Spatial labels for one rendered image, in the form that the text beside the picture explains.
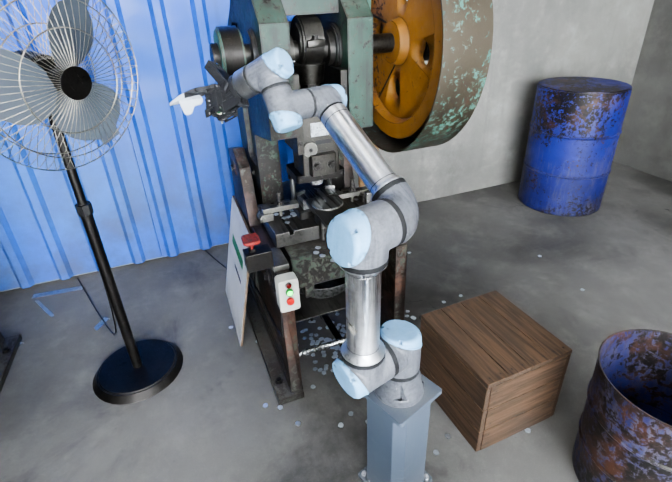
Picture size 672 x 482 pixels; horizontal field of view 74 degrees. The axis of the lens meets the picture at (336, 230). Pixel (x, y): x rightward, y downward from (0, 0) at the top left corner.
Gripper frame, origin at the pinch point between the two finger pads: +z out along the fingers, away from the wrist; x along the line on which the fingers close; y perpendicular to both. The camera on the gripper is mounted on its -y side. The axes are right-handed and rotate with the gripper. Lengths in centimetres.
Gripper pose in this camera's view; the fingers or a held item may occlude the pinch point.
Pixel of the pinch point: (191, 108)
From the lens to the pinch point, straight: 138.3
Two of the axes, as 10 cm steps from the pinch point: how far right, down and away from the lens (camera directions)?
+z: -8.1, 2.5, 5.3
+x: 5.4, -0.2, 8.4
